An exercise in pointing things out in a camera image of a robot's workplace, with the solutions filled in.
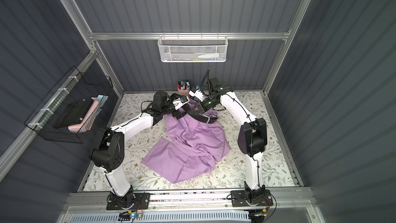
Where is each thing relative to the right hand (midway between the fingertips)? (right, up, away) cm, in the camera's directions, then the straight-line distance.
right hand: (192, 112), depth 83 cm
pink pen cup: (-8, +16, +24) cm, 30 cm away
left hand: (-4, +6, +6) cm, 9 cm away
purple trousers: (-1, -19, +2) cm, 19 cm away
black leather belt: (-2, 0, +1) cm, 2 cm away
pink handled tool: (-48, -6, -19) cm, 52 cm away
